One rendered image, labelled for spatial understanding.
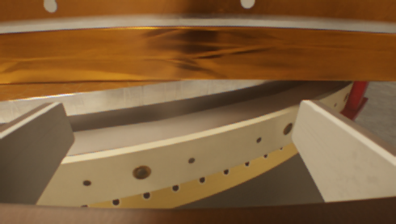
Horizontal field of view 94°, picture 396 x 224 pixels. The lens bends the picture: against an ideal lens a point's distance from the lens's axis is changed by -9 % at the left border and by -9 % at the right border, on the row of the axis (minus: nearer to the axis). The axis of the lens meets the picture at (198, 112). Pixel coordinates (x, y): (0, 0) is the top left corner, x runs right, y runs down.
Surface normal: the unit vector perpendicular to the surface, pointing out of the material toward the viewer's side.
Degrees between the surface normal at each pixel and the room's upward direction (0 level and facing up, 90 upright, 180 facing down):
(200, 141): 90
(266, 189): 62
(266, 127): 90
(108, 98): 90
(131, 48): 90
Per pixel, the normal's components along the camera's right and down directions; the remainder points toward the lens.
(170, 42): 0.02, 0.48
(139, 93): 0.31, 0.46
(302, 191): 0.50, -0.05
